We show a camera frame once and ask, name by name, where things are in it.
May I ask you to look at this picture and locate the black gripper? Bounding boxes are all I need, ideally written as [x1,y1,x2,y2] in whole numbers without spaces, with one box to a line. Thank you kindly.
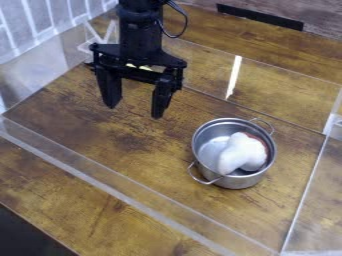
[88,18,189,120]

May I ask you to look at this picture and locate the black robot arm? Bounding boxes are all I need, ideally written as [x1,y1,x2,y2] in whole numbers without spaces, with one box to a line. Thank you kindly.
[90,0,189,119]

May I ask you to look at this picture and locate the silver metal pot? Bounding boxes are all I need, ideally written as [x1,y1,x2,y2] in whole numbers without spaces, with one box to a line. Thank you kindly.
[187,118,277,189]

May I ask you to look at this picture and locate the white red toy mushroom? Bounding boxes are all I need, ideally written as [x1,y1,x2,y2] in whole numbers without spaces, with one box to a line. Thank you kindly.
[217,131,270,176]

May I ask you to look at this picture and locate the yellow green toy vegetable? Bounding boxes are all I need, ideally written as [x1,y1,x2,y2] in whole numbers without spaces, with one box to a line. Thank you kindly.
[126,63,152,71]

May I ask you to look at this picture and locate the black bar on table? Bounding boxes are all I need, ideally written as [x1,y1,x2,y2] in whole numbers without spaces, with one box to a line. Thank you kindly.
[217,4,305,31]

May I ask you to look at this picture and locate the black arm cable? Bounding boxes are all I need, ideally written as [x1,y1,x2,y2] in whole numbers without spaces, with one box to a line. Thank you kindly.
[155,0,190,39]

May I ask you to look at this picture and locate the clear acrylic enclosure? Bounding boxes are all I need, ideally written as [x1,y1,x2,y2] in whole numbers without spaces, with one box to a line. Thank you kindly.
[0,22,342,256]

